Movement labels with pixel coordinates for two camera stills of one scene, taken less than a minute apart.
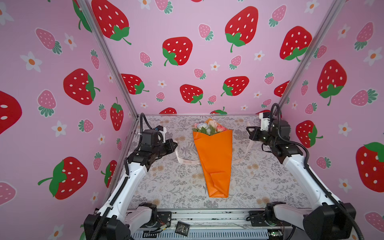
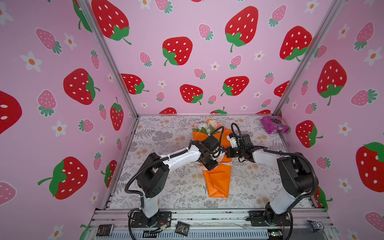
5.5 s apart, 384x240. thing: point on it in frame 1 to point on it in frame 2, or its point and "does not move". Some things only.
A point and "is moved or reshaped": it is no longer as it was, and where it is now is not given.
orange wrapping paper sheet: [214, 153] does not move
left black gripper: [168, 144] to [212, 165]
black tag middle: [182, 228] does not move
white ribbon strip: [234, 160] is moved or reshaped
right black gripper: [253, 135] to [229, 153]
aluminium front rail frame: [213, 224] does not move
